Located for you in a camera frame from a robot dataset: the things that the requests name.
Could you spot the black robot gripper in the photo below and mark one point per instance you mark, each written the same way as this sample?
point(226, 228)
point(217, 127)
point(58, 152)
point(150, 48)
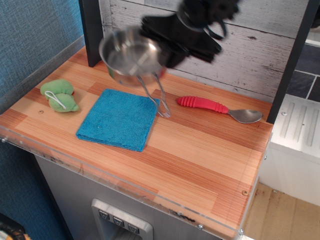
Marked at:
point(178, 41)

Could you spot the white grooved sink unit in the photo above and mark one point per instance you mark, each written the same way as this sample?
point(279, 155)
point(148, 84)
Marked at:
point(292, 158)

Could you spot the red handled metal spoon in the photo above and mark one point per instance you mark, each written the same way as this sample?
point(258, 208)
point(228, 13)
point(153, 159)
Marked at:
point(244, 116)

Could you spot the blue microfibre towel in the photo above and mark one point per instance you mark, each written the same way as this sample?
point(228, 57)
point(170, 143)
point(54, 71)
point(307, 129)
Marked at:
point(119, 119)

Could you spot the clear acrylic table guard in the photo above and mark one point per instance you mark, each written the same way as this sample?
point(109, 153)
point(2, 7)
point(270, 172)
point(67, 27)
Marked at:
point(204, 178)

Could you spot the dark grey post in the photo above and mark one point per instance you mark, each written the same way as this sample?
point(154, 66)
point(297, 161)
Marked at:
point(303, 31)
point(92, 29)

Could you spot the stainless steel saucepan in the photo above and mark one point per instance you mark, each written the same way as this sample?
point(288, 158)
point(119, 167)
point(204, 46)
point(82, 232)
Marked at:
point(134, 60)

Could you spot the dark grey left post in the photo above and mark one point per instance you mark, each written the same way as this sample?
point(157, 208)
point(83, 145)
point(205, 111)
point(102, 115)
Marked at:
point(92, 29)

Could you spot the dark grey right post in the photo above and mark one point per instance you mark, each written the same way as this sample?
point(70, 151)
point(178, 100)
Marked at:
point(303, 31)

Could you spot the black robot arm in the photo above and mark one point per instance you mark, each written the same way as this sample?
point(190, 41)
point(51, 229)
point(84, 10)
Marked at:
point(208, 15)

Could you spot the grey cabinet front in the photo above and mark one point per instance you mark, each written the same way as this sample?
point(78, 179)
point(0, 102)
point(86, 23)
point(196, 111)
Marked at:
point(131, 203)

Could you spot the green plush toy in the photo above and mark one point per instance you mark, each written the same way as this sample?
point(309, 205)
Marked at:
point(60, 95)

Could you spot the silver button control panel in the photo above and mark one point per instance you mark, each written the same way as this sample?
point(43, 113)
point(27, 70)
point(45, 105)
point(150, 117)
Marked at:
point(116, 224)

